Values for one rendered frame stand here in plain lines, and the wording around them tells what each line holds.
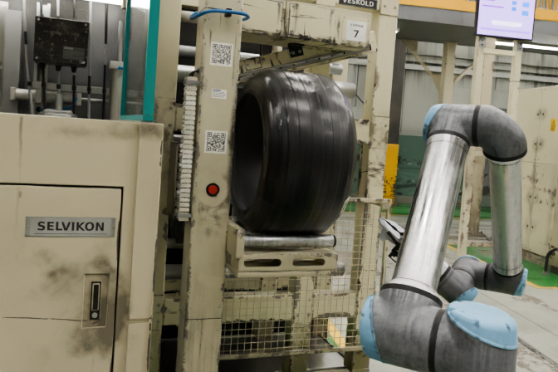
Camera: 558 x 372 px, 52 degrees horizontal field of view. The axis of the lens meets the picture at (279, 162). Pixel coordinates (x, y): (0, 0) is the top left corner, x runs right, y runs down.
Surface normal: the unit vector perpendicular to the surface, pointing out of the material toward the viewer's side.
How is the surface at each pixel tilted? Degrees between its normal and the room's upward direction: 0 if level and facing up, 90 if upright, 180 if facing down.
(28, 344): 90
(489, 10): 90
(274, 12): 90
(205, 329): 90
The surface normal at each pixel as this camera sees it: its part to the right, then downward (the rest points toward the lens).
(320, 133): 0.34, -0.21
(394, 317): -0.39, -0.55
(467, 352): -0.56, -0.02
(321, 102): 0.31, -0.54
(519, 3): 0.16, 0.07
